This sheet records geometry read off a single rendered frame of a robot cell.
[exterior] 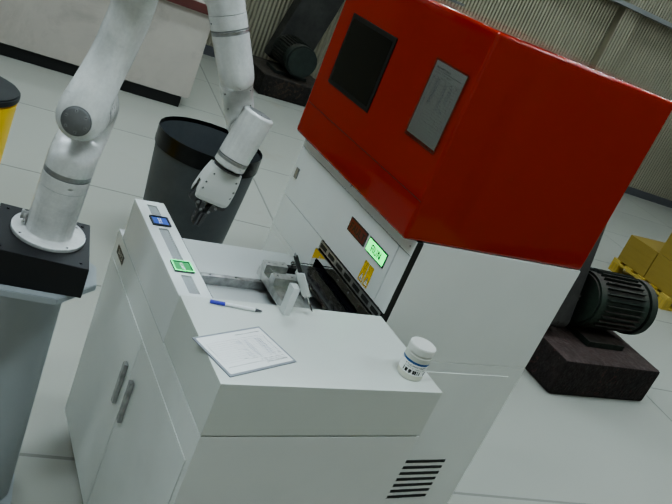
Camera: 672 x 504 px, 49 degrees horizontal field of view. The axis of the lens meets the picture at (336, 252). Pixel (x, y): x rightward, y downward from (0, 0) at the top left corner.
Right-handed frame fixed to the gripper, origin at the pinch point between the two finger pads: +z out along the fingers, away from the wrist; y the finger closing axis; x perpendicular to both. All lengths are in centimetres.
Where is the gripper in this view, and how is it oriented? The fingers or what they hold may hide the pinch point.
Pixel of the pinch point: (198, 216)
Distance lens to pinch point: 196.2
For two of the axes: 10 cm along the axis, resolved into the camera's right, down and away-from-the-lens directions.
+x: 4.1, 5.0, -7.6
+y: -7.4, -3.1, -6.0
